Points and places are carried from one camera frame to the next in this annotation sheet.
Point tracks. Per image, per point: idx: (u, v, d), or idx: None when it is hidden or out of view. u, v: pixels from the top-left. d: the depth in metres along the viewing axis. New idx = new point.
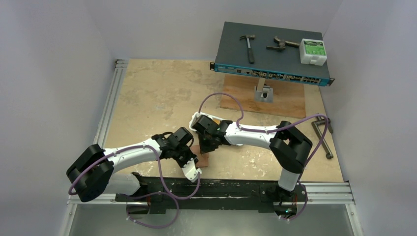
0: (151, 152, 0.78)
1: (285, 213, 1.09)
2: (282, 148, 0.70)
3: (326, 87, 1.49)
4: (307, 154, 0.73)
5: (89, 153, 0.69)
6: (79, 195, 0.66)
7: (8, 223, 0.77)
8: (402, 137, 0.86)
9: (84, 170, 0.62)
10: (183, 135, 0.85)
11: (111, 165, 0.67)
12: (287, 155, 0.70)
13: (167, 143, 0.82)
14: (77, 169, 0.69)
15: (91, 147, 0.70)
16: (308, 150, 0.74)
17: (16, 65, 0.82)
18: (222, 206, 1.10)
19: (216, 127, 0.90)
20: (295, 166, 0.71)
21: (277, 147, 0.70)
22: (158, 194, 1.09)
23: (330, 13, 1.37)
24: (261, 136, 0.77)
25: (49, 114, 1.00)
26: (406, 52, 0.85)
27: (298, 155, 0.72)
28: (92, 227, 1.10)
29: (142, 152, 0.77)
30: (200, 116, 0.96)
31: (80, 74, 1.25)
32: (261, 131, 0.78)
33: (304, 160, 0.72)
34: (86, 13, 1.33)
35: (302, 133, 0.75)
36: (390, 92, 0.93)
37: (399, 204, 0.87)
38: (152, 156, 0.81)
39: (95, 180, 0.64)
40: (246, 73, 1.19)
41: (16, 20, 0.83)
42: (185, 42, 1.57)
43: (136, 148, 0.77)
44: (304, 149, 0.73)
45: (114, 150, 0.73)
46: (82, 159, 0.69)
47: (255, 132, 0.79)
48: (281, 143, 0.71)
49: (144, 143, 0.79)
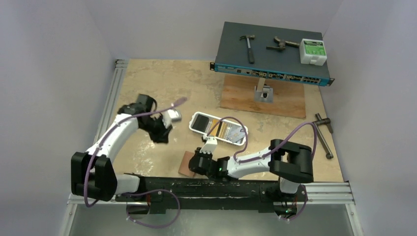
0: (128, 124, 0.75)
1: (285, 213, 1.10)
2: (282, 168, 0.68)
3: (326, 87, 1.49)
4: (311, 162, 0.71)
5: (76, 163, 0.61)
6: (103, 197, 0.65)
7: (8, 223, 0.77)
8: (402, 137, 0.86)
9: (87, 179, 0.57)
10: (146, 96, 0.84)
11: (105, 157, 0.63)
12: (291, 173, 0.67)
13: (136, 109, 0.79)
14: (77, 182, 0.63)
15: (74, 158, 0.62)
16: (310, 157, 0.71)
17: (16, 66, 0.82)
18: (222, 206, 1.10)
19: (217, 167, 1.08)
20: (305, 179, 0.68)
21: (278, 170, 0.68)
22: (158, 194, 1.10)
23: (330, 13, 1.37)
24: (259, 163, 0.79)
25: (49, 113, 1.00)
26: (406, 53, 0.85)
27: (302, 167, 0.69)
28: (92, 227, 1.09)
29: (121, 129, 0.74)
30: (198, 158, 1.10)
31: (80, 75, 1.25)
32: (257, 159, 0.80)
33: (311, 168, 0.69)
34: (86, 13, 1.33)
35: (296, 143, 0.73)
36: (391, 92, 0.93)
37: (400, 204, 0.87)
38: (133, 126, 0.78)
39: (104, 178, 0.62)
40: (246, 73, 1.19)
41: (16, 21, 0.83)
42: (185, 42, 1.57)
43: (113, 132, 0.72)
44: (306, 160, 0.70)
45: (97, 144, 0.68)
46: (74, 173, 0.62)
47: (254, 161, 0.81)
48: (280, 165, 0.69)
49: (116, 121, 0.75)
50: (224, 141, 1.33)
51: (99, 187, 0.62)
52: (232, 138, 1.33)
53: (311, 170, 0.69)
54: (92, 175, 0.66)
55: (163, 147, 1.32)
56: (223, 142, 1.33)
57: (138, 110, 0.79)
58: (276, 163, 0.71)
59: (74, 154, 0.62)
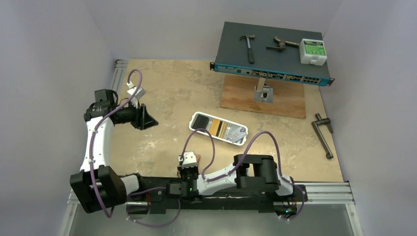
0: (104, 127, 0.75)
1: (285, 213, 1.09)
2: (247, 182, 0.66)
3: (326, 87, 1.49)
4: (274, 171, 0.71)
5: (79, 184, 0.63)
6: (118, 200, 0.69)
7: (8, 223, 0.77)
8: (402, 136, 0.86)
9: (97, 192, 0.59)
10: (101, 91, 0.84)
11: (103, 167, 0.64)
12: (258, 186, 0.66)
13: (102, 107, 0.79)
14: (89, 198, 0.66)
15: (74, 182, 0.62)
16: (271, 165, 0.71)
17: (16, 65, 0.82)
18: (222, 206, 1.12)
19: (188, 187, 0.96)
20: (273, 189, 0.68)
21: (244, 187, 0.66)
22: (158, 193, 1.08)
23: (331, 13, 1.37)
24: (226, 181, 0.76)
25: (49, 113, 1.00)
26: (406, 53, 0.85)
27: (267, 177, 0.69)
28: (91, 227, 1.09)
29: (102, 132, 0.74)
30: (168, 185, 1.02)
31: (80, 75, 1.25)
32: (223, 176, 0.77)
33: (275, 177, 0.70)
34: (86, 13, 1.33)
35: (255, 155, 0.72)
36: (391, 92, 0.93)
37: (399, 204, 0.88)
38: (109, 127, 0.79)
39: (112, 185, 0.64)
40: (246, 73, 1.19)
41: (17, 21, 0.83)
42: (185, 42, 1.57)
43: (96, 139, 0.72)
44: (270, 169, 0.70)
45: (88, 158, 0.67)
46: (81, 192, 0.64)
47: (221, 178, 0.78)
48: (246, 180, 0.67)
49: (91, 129, 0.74)
50: (224, 141, 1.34)
51: (111, 193, 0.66)
52: (232, 138, 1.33)
53: (276, 178, 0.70)
54: (99, 185, 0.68)
55: (163, 147, 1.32)
56: (223, 141, 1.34)
57: (104, 106, 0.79)
58: (240, 179, 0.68)
59: (71, 179, 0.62)
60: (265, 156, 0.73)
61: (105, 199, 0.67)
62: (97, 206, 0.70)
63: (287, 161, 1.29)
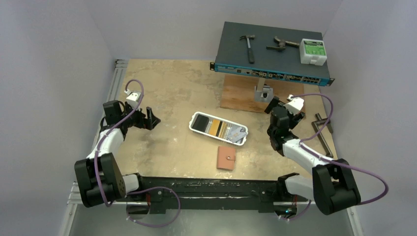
0: (114, 133, 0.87)
1: (285, 213, 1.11)
2: (325, 176, 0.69)
3: (326, 87, 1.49)
4: (346, 203, 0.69)
5: (83, 169, 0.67)
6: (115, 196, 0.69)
7: (8, 223, 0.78)
8: (402, 136, 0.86)
9: (96, 174, 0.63)
10: (109, 106, 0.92)
11: (107, 154, 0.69)
12: (324, 185, 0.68)
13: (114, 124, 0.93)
14: (88, 187, 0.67)
15: (77, 167, 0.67)
16: (350, 201, 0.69)
17: (16, 66, 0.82)
18: (222, 206, 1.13)
19: (283, 133, 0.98)
20: (325, 198, 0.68)
21: (317, 171, 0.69)
22: (158, 193, 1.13)
23: (331, 13, 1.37)
24: (312, 160, 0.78)
25: (49, 113, 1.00)
26: (406, 53, 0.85)
27: (337, 195, 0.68)
28: (91, 227, 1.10)
29: (110, 138, 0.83)
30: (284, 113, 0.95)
31: (79, 75, 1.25)
32: (314, 155, 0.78)
33: (339, 204, 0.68)
34: (86, 13, 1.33)
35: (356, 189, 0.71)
36: (391, 92, 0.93)
37: (400, 204, 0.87)
38: (118, 135, 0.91)
39: (111, 169, 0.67)
40: (246, 73, 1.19)
41: (16, 22, 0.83)
42: (186, 42, 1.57)
43: (105, 140, 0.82)
44: (344, 197, 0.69)
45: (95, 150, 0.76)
46: (82, 179, 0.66)
47: (310, 154, 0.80)
48: (324, 172, 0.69)
49: (103, 133, 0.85)
50: (224, 141, 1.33)
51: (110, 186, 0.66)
52: (232, 138, 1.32)
53: (337, 207, 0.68)
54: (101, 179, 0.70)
55: (163, 147, 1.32)
56: (223, 141, 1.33)
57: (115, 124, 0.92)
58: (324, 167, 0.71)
59: (76, 163, 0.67)
60: (358, 197, 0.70)
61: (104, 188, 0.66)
62: (95, 198, 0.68)
63: (287, 161, 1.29)
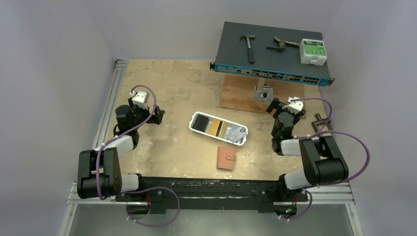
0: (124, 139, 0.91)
1: (285, 213, 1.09)
2: (311, 145, 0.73)
3: (326, 87, 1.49)
4: (334, 175, 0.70)
5: (85, 159, 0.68)
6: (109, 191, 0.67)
7: (8, 223, 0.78)
8: (402, 137, 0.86)
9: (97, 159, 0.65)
10: (122, 116, 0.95)
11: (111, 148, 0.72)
12: (309, 153, 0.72)
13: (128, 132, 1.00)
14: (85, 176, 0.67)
15: (82, 155, 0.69)
16: (339, 174, 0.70)
17: (15, 66, 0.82)
18: (222, 206, 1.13)
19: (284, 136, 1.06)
20: (311, 166, 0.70)
21: (303, 141, 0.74)
22: (158, 193, 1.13)
23: (330, 13, 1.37)
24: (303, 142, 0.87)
25: (49, 113, 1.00)
26: (406, 53, 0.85)
27: (323, 165, 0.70)
28: (91, 227, 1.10)
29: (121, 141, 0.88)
30: (288, 119, 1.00)
31: (79, 75, 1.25)
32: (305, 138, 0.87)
33: (325, 174, 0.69)
34: (86, 14, 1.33)
35: (345, 163, 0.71)
36: (391, 92, 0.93)
37: (400, 204, 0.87)
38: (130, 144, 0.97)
39: (111, 161, 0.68)
40: (246, 73, 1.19)
41: (16, 22, 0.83)
42: (185, 42, 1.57)
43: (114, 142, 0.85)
44: (331, 167, 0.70)
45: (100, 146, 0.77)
46: (82, 166, 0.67)
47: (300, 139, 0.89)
48: (310, 143, 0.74)
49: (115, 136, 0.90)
50: (224, 141, 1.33)
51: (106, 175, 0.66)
52: (232, 138, 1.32)
53: (323, 176, 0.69)
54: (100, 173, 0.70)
55: (163, 147, 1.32)
56: (223, 141, 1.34)
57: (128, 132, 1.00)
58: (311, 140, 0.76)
59: (81, 153, 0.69)
60: (347, 173, 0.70)
61: (100, 177, 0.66)
62: (89, 190, 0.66)
63: (287, 161, 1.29)
